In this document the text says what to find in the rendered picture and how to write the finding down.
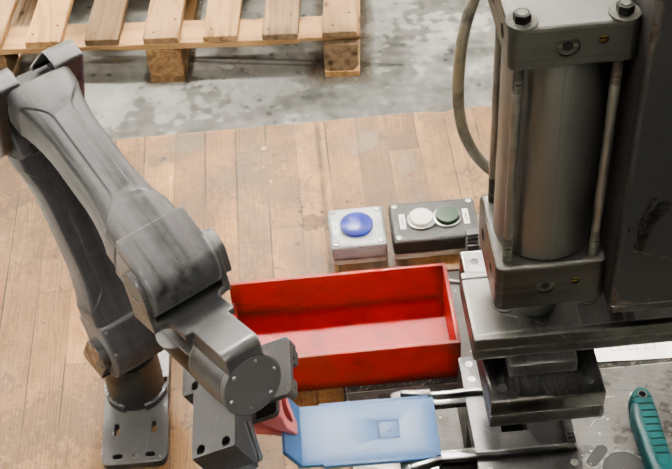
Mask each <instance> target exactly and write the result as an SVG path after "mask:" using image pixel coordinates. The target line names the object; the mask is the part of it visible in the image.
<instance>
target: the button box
mask: <svg viewBox="0 0 672 469"><path fill-rule="evenodd" d="M446 205H448V206H453V207H455V208H456V209H457V210H458V211H459V219H458V221H457V222H455V223H454V224H450V225H445V224H441V223H439V222H438V221H437V220H436V218H435V212H436V210H437V209H438V208H439V207H441V206H446ZM417 208H426V209H428V210H430V211H431V212H432V214H433V222H432V223H431V224H430V225H428V226H426V227H416V226H414V225H412V224H411V223H410V221H409V215H410V213H411V211H413V210H414V209H417ZM388 212H389V225H390V231H391V238H392V244H393V251H394V257H395V259H409V258H419V257H430V256H441V255H451V254H460V252H465V237H466V230H467V229H478V228H479V214H478V215H477V214H476V210H475V206H474V201H473V199H472V198H460V199H450V200H439V201H428V202H418V203H407V204H396V205H390V206H389V208H388Z"/></svg>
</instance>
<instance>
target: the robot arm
mask: <svg viewBox="0 0 672 469"><path fill-rule="evenodd" d="M30 69H31V70H30V71H28V72H26V73H24V74H22V75H19V76H17V77H15V76H14V74H13V73H12V72H11V71H10V70H9V69H8V68H5V69H3V70H1V71H0V158H3V157H5V156H8V159H9V161H10V163H11V165H12V167H13V168H14V169H16V171H17V172H18V173H19V174H20V176H21V177H22V178H23V180H24V181H25V182H26V184H27V185H28V187H29V188H30V190H31V191H32V193H33V195H34V196H35V198H36V200H37V202H38V204H39V206H40V208H41V210H42V212H43V214H44V216H45V219H46V221H47V223H48V225H49V227H50V229H51V232H52V234H53V236H54V238H55V240H56V242H57V245H58V247H59V249H60V251H61V253H62V256H63V258H64V260H65V262H66V265H67V267H68V270H69V273H70V276H71V279H72V282H73V286H74V290H75V295H76V300H77V301H76V305H77V308H78V310H79V312H80V314H81V315H79V318H80V320H81V323H82V325H83V327H84V329H85V331H86V333H87V335H88V338H89V340H88V341H87V343H86V345H85V348H84V351H83V354H84V357H85V358H86V360H87V361H88V362H89V363H90V364H91V366H92V367H93V368H94V369H95V370H96V372H97V373H98V374H99V375H100V377H101V378H102V379H105V384H104V391H105V408H104V423H103V439H102V454H101V461H102V464H103V467H104V468H105V469H136V468H146V467H157V466H162V465H164V464H165V463H166V462H167V461H168V447H169V397H170V355H171V356H172V357H173V358H174V359H175V360H176V361H177V362H178V363H179V364H180V365H181V366H182V367H183V385H182V395H183V397H185V398H186V399H187V400H188V401H189V402H190V403H191V404H192V405H193V433H192V460H193V461H194V462H196V463H197V464H198V465H199V466H200V467H201V468H203V469H255V468H258V467H259V466H258V463H257V462H259V461H261V460H262V459H263V455H262V451H261V448H260V445H259V442H258V439H257V436H256V434H265V435H277V436H281V434H282V432H285V433H288V434H293V435H297V433H298V432H297V422H296V419H295V416H294V414H293V411H292V409H291V406H290V404H289V401H288V399H287V397H290V398H291V399H292V400H295V399H296V397H297V395H298V390H297V381H296V380H295V379H294V378H293V368H294V367H297V366H298V353H297V351H296V346H295V344H294V343H293V342H292V341H291V340H290V339H289V338H288V337H282V338H279V339H277V340H274V341H271V342H269V343H266V344H263V345H261V343H260V341H259V338H258V337H257V335H256V334H255V333H254V332H253V331H252V330H251V329H250V328H248V327H247V326H246V325H245V324H243V323H242V322H241V321H240V320H238V319H237V318H236V317H235V316H233V315H234V314H235V309H234V306H233V305H232V304H231V303H229V302H228V301H227V300H226V299H224V298H223V297H222V295H223V294H224V293H226V291H228V290H230V289H231V285H230V282H229V278H228V275H227V272H229V271H231V270H232V268H231V265H230V261H229V258H228V255H227V251H226V248H225V246H224V244H223V242H222V240H221V238H220V237H219V235H218V234H217V233H216V232H215V231H214V230H213V229H211V228H206V229H201V230H200V229H199V227H198V226H197V225H196V224H195V222H194V221H193V220H192V218H191V217H190V216H189V214H188V213H187V212H186V210H185V209H184V208H183V207H182V206H180V207H178V208H175V207H174V206H173V204H172V203H171V202H170V200H169V199H168V198H167V197H166V196H164V195H162V194H160V193H159V192H158V191H157V190H155V189H154V188H153V187H152V186H151V185H150V184H149V183H148V182H147V181H146V180H145V179H144V178H143V177H142V176H141V175H140V174H139V173H138V172H137V171H136V170H135V169H134V168H133V166H132V165H131V164H130V163H129V162H128V160H127V159H126V158H125V156H124V155H123V154H122V152H121V151H120V150H119V148H118V147H117V146H116V145H115V143H114V142H113V141H112V139H111V138H110V137H109V135H108V134H107V133H106V131H105V130H104V129H103V127H102V126H101V125H100V123H99V122H98V120H97V119H96V117H95V116H94V114H93V113H92V111H91V110H90V108H89V106H88V104H87V102H86V100H85V86H84V62H83V53H82V52H81V50H80V49H79V48H78V47H77V45H76V44H75V43H74V42H73V41H72V40H71V39H68V40H66V41H63V42H61V43H59V44H57V45H55V46H53V47H50V48H48V49H46V50H44V51H42V52H40V53H39V55H38V56H37V58H36V59H35V60H34V62H33V63H32V65H31V66H30ZM154 426H156V432H154V433H152V428H153V427H154ZM119 429H120V431H119V435H118V436H116V431H117V430H119Z"/></svg>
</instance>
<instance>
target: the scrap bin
mask: <svg viewBox="0 0 672 469"><path fill-rule="evenodd" d="M230 285H231V289H230V295H231V301H232V305H233V306H234V309H235V314H234V315H233V316H235V317H236V318H237V319H238V320H240V321H241V322H242V323H243V324H245V325H246V326H247V327H248V328H250V329H251V330H252V331H253V332H254V333H255V334H256V335H257V337H258V338H259V341H260V343H261V345H263V344H266V343H269V342H271V341H274V340H277V339H279V338H282V337H288V338H289V339H290V340H291V341H292V342H293V343H294V344H295V346H296V351H297V353H298V366H297V367H294V368H293V378H294V379H295V380H296V381H297V390H298V392H301V391H312V390H322V389H332V388H343V387H353V386H364V385H374V384H385V383H395V382H405V381H416V380H426V379H437V378H447V377H458V358H461V339H460V334H459V328H458V323H457V318H456V313H455V308H454V302H453V297H452V292H451V287H450V282H449V277H448V271H447V266H446V263H445V262H444V263H434V264H423V265H412V266H402V267H391V268H381V269H370V270H359V271H349V272H338V273H328V274H317V275H306V276H296V277H285V278H275V279H264V280H253V281H243V282H232V283H230Z"/></svg>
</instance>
